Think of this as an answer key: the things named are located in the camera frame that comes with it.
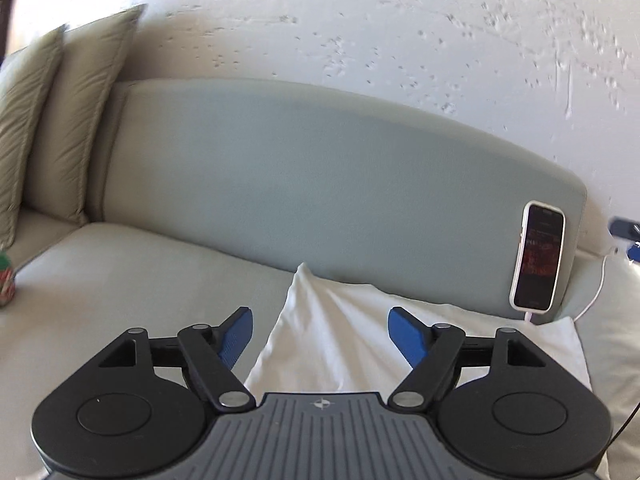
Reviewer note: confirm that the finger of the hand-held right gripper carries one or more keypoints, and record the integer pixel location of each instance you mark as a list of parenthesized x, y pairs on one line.
[(635, 251), (625, 227)]

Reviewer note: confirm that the large beige pillow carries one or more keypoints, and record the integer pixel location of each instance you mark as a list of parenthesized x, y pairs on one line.
[(25, 125)]

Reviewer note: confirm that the grey round sofa bed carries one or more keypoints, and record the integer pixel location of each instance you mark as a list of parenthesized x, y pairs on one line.
[(125, 280)]

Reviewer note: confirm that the beige sofa seat cushion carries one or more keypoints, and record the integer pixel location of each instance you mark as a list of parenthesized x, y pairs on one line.
[(45, 235)]

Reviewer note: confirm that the beige t-shirt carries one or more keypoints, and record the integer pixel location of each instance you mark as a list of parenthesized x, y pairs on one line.
[(330, 330)]

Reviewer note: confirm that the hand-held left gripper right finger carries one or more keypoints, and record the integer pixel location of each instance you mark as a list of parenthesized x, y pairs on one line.
[(407, 337)]

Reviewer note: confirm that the green massage stick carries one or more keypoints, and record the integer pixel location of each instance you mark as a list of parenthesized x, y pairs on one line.
[(6, 280)]

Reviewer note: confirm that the grey sofa backrest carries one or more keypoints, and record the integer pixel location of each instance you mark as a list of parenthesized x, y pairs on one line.
[(325, 185)]

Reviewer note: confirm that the grey padded side cushion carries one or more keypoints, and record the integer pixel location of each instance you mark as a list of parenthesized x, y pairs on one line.
[(620, 350)]

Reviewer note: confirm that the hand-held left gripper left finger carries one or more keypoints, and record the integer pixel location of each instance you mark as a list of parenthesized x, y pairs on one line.
[(235, 340)]

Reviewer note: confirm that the beige square cushion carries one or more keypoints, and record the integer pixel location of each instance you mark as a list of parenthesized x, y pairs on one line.
[(85, 110)]

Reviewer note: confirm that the white smartphone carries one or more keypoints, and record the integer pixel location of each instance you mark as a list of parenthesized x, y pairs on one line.
[(537, 260)]

